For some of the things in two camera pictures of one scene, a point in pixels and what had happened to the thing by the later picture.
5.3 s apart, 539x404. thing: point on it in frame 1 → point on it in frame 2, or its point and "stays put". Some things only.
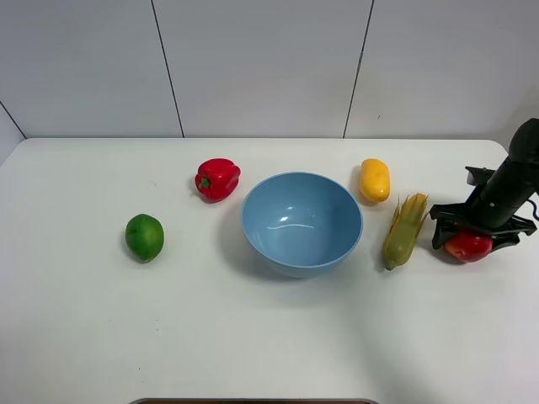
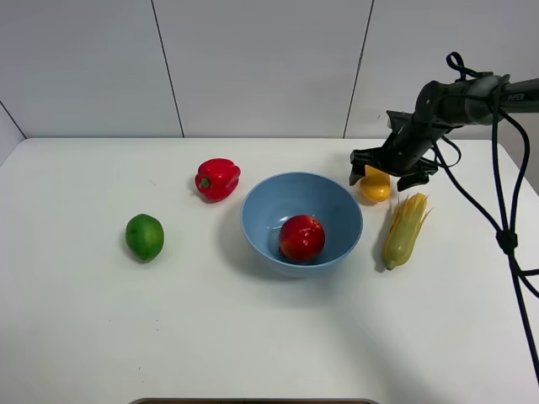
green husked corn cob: (403, 229) stays put
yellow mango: (375, 179) stays put
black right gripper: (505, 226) → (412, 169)
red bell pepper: (216, 179) stays put
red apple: (469, 248) → (301, 238)
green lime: (144, 237) stays put
